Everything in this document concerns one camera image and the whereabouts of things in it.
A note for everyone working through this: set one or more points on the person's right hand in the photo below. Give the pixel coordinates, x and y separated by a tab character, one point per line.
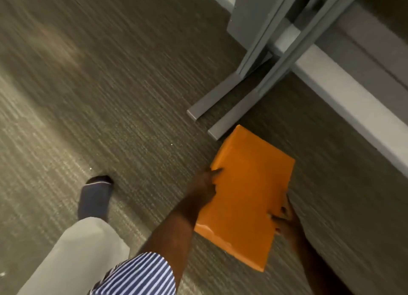
288	223

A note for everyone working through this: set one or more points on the person's left hand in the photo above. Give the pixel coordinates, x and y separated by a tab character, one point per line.
200	186

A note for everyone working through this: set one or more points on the person's left thumb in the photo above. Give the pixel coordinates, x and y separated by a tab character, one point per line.
214	172

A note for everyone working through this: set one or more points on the person's right thumb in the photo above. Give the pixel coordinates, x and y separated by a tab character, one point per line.
276	215

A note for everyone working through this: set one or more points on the orange padded envelope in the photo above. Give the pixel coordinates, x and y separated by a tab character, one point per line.
247	197

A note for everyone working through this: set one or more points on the person's left forearm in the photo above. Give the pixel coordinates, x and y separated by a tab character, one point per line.
173	232

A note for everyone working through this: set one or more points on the person's right forearm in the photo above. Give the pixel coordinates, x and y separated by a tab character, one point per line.
318	269

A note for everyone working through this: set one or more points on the person's grey slipper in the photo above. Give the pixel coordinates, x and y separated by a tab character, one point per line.
95	197

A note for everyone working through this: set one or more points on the blue striped shirt sleeve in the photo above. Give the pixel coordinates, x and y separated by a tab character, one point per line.
140	277

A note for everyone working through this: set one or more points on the person's beige trouser leg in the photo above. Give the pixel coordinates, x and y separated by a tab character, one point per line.
76	256

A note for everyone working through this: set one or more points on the grey partition panel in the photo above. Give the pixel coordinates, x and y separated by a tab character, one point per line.
251	11

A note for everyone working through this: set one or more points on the grey table leg frame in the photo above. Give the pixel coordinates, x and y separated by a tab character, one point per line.
236	71
280	68

